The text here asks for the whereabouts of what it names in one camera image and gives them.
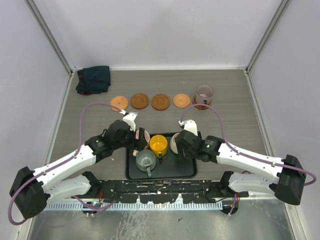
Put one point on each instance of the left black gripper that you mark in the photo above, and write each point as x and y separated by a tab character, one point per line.
139	144

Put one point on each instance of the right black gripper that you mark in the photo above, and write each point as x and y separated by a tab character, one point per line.
181	153

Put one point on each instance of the pink ceramic mug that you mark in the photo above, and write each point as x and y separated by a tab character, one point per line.
147	140

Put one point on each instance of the dark wooden coaster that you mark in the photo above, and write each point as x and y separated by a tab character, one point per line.
139	101
160	102
201	107

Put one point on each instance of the light cork coaster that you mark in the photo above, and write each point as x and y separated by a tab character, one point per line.
120	102
181	100

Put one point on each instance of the purple glass mug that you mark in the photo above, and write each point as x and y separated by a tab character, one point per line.
204	94

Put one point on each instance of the white ceramic mug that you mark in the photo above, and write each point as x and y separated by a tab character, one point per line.
173	144

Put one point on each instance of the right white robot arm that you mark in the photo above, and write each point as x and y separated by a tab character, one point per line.
281	177

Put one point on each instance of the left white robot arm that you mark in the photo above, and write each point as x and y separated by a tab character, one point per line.
33	190

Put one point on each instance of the grey glass mug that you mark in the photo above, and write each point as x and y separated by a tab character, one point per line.
146	161

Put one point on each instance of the yellow mug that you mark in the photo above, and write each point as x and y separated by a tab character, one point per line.
158	144

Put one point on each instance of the black plastic tray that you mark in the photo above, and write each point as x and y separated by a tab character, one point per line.
171	167

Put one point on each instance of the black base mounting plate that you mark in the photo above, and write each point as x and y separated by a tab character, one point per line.
161	191

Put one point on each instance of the dark blue folded cloth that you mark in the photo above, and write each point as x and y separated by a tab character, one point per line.
93	80

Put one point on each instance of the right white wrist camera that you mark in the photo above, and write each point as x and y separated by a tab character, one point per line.
189	125

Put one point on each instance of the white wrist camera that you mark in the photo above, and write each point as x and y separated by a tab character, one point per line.
189	125
129	118

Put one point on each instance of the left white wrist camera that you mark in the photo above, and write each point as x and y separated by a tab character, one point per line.
129	118

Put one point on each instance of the white slotted cable duct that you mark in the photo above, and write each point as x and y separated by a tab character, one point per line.
73	205

